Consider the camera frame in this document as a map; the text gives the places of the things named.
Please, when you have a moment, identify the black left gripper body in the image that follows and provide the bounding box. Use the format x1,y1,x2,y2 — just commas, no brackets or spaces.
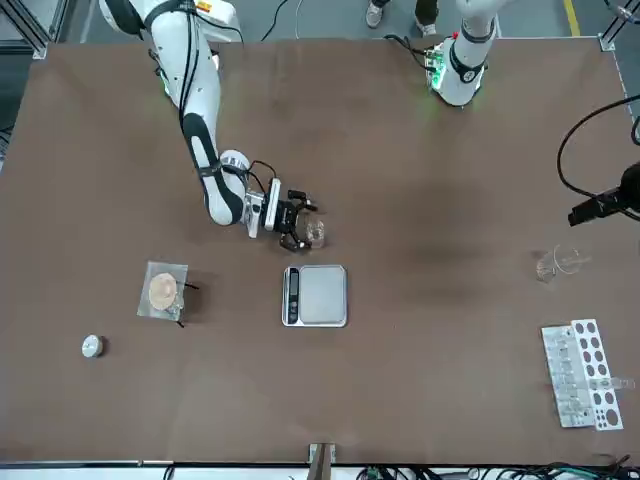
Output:
618,162,640,221

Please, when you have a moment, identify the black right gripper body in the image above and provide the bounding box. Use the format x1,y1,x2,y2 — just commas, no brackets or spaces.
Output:
277,199,303,236

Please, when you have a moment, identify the small clear glass beaker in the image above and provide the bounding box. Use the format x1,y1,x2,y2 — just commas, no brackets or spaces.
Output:
305,216,329,250

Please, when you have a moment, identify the silver digital balance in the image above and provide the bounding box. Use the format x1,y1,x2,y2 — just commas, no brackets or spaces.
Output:
281,264,348,329

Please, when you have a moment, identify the large clear glass beaker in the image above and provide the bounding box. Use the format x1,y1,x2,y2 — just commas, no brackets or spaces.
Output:
535,244,584,283

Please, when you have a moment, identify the black tripod stand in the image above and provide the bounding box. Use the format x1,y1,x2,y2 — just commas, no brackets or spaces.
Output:
172,279,201,330

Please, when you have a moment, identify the white test tube rack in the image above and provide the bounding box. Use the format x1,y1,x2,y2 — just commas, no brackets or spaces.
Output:
540,318,626,432

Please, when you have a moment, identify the clear glass test tube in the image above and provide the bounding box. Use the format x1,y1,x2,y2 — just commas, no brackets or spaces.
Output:
589,377,637,392

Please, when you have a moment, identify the person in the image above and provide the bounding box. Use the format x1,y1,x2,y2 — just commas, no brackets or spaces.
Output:
365,0,442,38

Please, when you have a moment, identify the white tealight candle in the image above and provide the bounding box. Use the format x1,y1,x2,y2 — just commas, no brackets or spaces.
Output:
80,334,107,360

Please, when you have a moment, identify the white desk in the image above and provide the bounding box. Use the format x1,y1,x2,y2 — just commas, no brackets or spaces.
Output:
0,465,311,480

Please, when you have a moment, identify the wire gauze with ceramic disc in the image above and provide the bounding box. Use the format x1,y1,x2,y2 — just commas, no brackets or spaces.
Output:
136,259,190,322

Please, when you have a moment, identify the aluminium profile post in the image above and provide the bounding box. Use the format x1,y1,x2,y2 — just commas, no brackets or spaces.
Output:
308,441,336,480

